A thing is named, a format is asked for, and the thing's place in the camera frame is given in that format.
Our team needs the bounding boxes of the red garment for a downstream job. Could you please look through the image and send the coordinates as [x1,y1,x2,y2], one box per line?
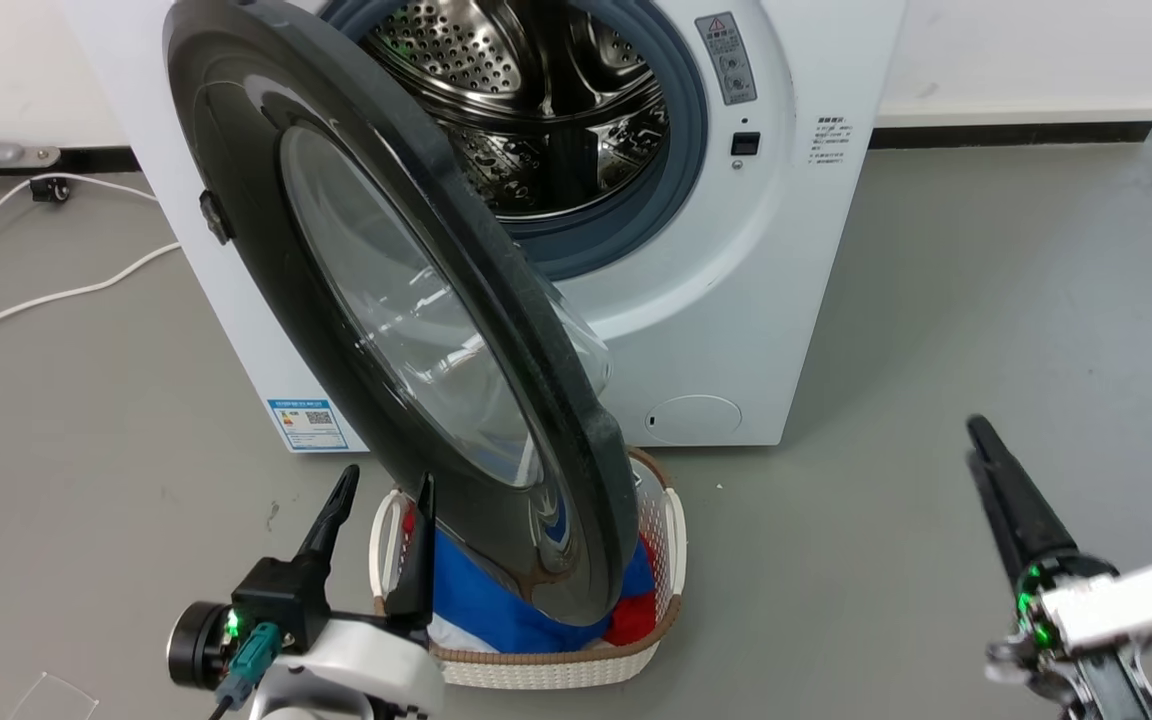
[600,535,660,648]

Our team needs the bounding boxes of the blue energy label sticker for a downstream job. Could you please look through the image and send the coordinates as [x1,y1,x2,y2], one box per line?
[267,398,350,453]

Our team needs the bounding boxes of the blue garment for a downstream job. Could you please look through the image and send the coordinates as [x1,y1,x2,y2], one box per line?
[432,528,657,656]

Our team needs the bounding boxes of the small printed text label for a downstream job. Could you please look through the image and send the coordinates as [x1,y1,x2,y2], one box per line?
[807,115,853,167]

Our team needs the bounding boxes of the stainless steel washer drum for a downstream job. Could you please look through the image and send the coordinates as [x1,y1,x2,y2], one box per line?
[361,0,673,221]

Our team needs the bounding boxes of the teal camera cable connector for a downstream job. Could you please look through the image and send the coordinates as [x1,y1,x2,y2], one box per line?
[208,622,283,720]

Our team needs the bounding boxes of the grey warning sticker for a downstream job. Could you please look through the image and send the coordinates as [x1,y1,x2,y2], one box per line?
[694,12,759,107]

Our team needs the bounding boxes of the round white filter cover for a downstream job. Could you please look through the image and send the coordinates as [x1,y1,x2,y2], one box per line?
[644,395,744,442]

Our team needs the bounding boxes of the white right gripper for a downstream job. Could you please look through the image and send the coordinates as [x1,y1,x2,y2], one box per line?
[966,414,1152,720]

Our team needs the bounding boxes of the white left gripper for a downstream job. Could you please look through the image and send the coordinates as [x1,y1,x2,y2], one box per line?
[248,463,448,720]

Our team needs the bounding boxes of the grey-blue rubber door gasket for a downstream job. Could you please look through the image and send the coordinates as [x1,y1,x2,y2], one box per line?
[320,0,713,282]

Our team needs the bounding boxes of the black round glass washer door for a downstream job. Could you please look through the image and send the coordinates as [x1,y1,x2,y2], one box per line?
[163,0,640,628]

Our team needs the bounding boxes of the white woven laundry basket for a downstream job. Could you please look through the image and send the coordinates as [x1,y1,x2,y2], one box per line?
[369,447,688,691]

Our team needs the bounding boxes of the clear plastic sheet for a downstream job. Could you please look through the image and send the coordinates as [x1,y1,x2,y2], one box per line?
[4,671,103,720]

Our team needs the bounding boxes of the white garment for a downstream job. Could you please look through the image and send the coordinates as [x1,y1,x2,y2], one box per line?
[430,614,497,656]

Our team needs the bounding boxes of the black baseboard strip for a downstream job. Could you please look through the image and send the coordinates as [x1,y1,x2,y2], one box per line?
[868,120,1152,152]
[0,147,138,178]

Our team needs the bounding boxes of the white front-load washing machine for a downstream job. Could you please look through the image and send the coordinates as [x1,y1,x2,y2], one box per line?
[61,0,907,456]

